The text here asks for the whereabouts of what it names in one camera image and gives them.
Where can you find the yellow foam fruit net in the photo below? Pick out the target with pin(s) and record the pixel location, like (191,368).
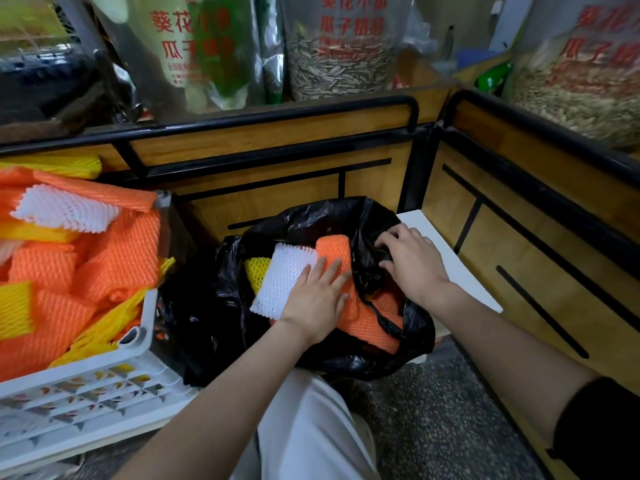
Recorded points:
(257,272)

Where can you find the person's left middle finger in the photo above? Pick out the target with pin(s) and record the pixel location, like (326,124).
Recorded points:
(334,272)

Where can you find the person's right hand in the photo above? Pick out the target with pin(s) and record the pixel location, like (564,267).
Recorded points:
(417,269)

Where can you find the white plastic crate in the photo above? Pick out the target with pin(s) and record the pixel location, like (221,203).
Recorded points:
(100,394)

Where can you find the person's left forearm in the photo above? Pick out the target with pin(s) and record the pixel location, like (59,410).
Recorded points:
(225,409)

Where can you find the orange foam fruit net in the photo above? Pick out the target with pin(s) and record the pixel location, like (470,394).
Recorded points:
(370,324)

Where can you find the black sleeve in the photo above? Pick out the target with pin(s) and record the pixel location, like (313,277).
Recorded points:
(600,434)

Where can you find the blue container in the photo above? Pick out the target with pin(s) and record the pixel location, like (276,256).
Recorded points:
(472,57)

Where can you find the small green packet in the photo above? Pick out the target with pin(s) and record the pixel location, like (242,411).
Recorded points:
(492,77)

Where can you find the clear bag with green packet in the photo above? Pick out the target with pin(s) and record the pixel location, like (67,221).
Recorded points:
(170,44)

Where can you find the person's left little finger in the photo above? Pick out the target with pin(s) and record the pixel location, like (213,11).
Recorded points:
(303,277)

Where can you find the person's left hand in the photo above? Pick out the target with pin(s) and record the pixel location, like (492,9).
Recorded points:
(312,309)

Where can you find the pile of foam net sleeves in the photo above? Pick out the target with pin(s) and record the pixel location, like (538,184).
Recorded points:
(115,254)

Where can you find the person's right middle finger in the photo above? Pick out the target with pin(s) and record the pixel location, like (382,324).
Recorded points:
(402,230)

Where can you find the clear bag of striped seeds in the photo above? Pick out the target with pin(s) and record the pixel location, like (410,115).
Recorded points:
(340,69)

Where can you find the person's right forearm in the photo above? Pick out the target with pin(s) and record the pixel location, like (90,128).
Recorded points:
(505,354)

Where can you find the white trousers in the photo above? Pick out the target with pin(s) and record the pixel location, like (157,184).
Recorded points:
(310,434)

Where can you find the silver foil packet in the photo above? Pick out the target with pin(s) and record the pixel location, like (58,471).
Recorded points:
(272,54)

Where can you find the white foam fruit net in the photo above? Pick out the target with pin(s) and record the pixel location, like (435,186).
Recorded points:
(280,279)

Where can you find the clear bag of pale seeds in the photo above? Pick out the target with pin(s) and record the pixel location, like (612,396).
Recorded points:
(575,104)

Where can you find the black plastic bag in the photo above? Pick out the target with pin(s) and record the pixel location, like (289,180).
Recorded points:
(210,304)

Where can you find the person's right little finger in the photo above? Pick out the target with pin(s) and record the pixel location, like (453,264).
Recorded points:
(429,242)

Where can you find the person's right thumb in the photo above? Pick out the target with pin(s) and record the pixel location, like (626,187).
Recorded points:
(389,267)

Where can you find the white flat board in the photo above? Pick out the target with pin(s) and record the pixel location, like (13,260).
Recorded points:
(460,274)

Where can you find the wooden display stand black frame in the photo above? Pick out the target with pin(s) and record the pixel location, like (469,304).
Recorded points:
(300,144)

